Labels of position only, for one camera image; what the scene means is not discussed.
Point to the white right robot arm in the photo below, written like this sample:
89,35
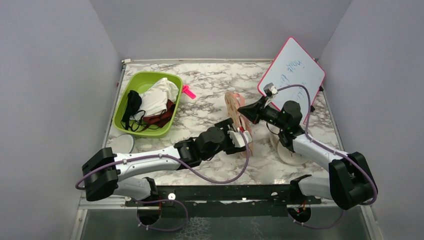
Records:
349,182

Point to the pink plastic clip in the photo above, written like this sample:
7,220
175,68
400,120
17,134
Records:
186,90

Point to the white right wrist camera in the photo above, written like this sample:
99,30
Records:
270,90

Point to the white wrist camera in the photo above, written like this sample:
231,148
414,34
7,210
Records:
239,138
270,90

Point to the green plastic basket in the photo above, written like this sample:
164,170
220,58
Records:
140,83

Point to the white round mesh bag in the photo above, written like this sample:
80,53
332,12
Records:
122,144

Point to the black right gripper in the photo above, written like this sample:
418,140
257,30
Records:
254,111

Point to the white cloth garment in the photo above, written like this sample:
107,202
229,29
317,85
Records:
154,100

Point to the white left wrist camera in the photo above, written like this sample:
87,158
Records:
239,138

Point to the black bra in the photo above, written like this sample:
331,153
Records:
133,115

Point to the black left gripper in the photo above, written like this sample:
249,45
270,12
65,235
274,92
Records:
224,127

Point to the pink framed whiteboard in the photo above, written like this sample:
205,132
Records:
293,66

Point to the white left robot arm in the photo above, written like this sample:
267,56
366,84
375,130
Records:
108,173

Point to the dark red bra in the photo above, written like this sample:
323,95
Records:
162,118

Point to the peach patterned mesh laundry bag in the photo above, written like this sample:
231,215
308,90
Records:
233,102

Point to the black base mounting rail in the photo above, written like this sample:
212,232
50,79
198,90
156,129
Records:
215,201

